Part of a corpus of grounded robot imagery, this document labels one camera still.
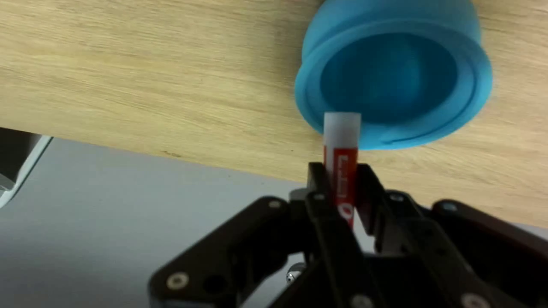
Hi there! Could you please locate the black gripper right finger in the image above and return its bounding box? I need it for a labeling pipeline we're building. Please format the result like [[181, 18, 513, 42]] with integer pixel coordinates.
[[356, 165, 548, 308]]

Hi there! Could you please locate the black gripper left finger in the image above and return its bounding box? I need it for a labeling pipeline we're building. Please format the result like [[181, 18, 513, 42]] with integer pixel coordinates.
[[148, 163, 376, 308]]

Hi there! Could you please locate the red white marker green cap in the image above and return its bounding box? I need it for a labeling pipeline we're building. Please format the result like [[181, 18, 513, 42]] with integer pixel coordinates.
[[323, 114, 361, 226]]

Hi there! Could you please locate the blue bowl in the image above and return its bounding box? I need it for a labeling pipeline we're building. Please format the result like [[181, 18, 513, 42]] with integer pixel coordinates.
[[294, 0, 493, 151]]

